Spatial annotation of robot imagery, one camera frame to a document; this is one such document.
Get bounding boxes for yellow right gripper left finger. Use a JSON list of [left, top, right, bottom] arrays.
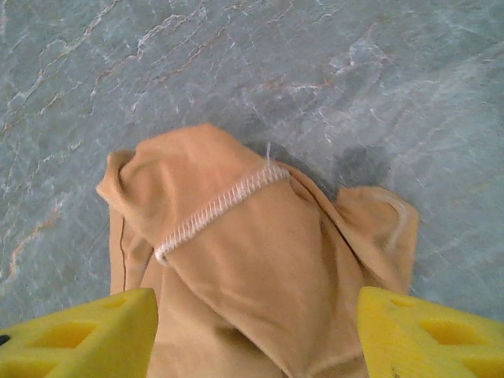
[[0, 287, 159, 378]]

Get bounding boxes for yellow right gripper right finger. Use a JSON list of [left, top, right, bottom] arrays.
[[358, 286, 504, 378]]

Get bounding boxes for tan t-shirt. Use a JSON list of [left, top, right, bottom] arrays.
[[96, 123, 421, 378]]

